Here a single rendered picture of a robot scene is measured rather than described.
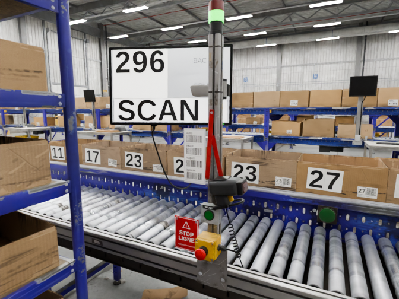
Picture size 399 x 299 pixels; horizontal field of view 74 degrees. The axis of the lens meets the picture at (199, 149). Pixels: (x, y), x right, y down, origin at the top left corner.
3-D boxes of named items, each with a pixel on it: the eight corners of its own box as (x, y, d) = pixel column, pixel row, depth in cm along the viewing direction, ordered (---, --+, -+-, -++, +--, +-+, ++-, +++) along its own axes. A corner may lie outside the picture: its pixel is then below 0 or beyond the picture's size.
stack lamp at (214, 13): (206, 21, 85) (206, 1, 84) (212, 25, 90) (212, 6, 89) (220, 18, 83) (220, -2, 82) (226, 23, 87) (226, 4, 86)
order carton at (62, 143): (49, 161, 225) (47, 141, 222) (78, 156, 251) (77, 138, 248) (82, 165, 208) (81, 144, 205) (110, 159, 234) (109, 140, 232)
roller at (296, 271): (284, 292, 89) (285, 279, 88) (300, 230, 135) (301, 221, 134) (300, 297, 87) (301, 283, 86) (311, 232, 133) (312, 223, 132)
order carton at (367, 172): (295, 193, 138) (297, 161, 136) (300, 180, 165) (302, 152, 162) (386, 204, 121) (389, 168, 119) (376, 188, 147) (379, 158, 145)
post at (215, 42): (196, 282, 100) (195, 35, 87) (202, 275, 104) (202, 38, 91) (226, 292, 94) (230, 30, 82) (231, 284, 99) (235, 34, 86)
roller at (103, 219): (87, 236, 130) (80, 232, 132) (151, 203, 176) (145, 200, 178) (88, 227, 128) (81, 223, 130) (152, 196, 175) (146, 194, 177)
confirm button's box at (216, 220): (199, 222, 93) (199, 204, 92) (203, 219, 96) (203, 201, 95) (218, 226, 90) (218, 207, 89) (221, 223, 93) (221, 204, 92)
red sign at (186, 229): (174, 247, 101) (174, 215, 100) (176, 246, 102) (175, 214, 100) (213, 257, 94) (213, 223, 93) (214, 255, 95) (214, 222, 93)
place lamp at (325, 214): (318, 221, 128) (319, 207, 127) (318, 220, 129) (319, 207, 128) (335, 224, 125) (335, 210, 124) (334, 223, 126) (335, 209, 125)
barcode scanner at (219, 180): (244, 212, 81) (241, 179, 81) (209, 211, 87) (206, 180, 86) (250, 206, 87) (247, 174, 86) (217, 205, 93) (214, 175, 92)
